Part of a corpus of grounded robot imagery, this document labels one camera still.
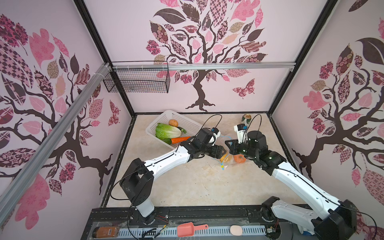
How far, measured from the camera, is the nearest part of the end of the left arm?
0.60 m

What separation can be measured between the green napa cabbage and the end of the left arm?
35cm

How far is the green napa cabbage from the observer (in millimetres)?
993
